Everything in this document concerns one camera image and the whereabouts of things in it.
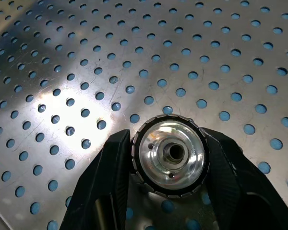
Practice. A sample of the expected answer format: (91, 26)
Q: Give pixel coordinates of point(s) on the perforated metal tray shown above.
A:
(91, 100)

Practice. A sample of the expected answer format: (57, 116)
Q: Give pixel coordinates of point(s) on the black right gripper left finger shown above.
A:
(100, 187)

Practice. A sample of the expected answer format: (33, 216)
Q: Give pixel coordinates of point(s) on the silver metal cylindrical part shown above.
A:
(189, 153)

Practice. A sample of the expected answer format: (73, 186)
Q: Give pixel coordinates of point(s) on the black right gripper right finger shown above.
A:
(237, 187)

